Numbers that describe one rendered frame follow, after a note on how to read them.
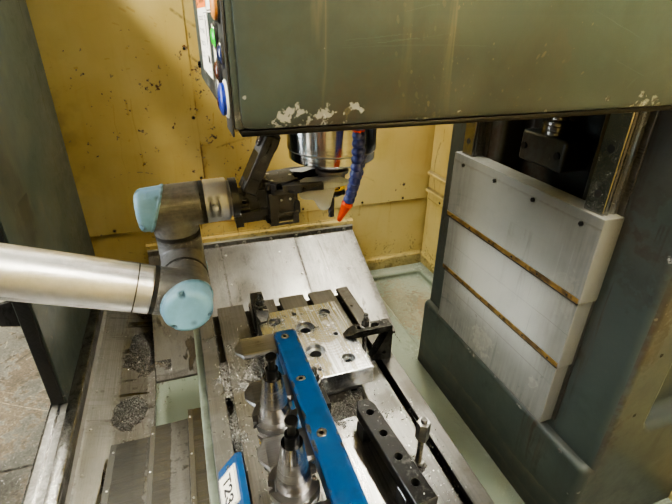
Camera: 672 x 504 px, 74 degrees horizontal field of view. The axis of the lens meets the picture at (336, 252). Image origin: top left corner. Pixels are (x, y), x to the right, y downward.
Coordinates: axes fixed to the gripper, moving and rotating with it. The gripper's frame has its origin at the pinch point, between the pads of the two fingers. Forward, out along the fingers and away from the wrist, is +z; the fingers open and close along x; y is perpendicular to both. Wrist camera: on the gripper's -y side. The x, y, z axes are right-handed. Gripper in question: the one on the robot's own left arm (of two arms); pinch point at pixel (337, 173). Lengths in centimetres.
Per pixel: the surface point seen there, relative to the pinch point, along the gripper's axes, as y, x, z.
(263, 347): 24.3, 14.8, -19.0
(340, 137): -8.6, 8.0, -2.1
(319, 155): -5.7, 6.8, -5.3
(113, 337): 78, -74, -63
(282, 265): 67, -86, 4
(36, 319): 37, -29, -67
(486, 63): -21.2, 32.6, 5.8
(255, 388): 24.2, 24.0, -22.0
